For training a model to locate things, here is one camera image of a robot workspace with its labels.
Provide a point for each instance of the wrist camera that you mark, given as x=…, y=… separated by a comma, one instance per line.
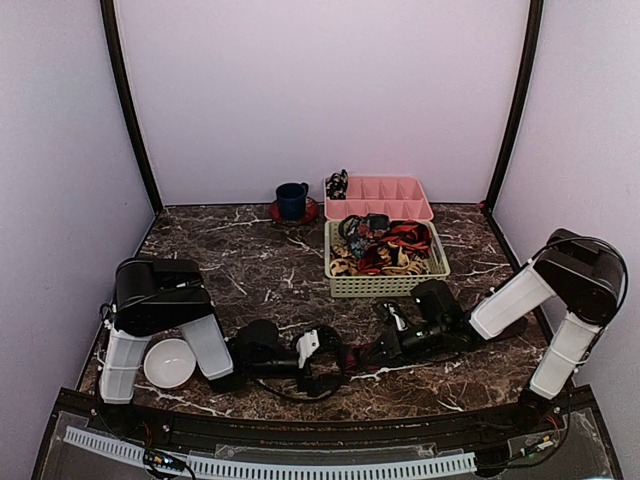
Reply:
x=390, y=313
x=306, y=346

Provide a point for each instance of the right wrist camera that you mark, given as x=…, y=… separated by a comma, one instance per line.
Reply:
x=390, y=313

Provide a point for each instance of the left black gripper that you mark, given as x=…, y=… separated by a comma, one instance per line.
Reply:
x=324, y=382

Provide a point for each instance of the rolled black floral tie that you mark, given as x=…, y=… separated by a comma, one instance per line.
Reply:
x=336, y=185

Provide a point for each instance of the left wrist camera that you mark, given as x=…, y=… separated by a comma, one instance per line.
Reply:
x=306, y=346

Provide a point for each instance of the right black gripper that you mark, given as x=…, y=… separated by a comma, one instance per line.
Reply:
x=396, y=351

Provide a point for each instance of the black front rail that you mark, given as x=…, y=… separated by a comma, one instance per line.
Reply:
x=486, y=428

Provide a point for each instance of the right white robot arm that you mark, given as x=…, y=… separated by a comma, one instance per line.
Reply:
x=585, y=276

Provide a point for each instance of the black corner post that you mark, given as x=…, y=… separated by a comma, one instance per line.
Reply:
x=523, y=78
x=116, y=56

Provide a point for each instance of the red navy striped tie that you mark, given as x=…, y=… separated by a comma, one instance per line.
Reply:
x=355, y=355

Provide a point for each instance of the right black corner post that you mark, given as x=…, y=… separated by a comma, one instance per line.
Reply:
x=523, y=78

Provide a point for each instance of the white bowl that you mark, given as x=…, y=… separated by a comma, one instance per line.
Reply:
x=169, y=364

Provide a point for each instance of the red saucer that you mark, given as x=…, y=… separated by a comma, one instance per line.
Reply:
x=311, y=213

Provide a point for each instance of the green perforated plastic basket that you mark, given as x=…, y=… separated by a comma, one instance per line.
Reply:
x=381, y=286

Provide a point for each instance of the pink divided organizer box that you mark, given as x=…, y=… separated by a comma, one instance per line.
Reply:
x=398, y=197

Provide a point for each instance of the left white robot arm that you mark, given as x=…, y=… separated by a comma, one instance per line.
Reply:
x=154, y=295

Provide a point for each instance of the white slotted cable duct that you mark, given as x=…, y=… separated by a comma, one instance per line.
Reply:
x=241, y=462

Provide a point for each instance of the dark blue mug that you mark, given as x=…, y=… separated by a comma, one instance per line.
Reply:
x=291, y=200

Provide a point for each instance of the dark floral tie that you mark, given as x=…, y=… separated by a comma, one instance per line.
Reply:
x=361, y=232

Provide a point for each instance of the left black corner post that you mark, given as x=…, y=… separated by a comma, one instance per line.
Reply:
x=116, y=56

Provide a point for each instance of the black red striped tie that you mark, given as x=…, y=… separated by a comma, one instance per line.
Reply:
x=411, y=235

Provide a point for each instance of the yellow insect print tie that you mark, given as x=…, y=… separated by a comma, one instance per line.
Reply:
x=383, y=259

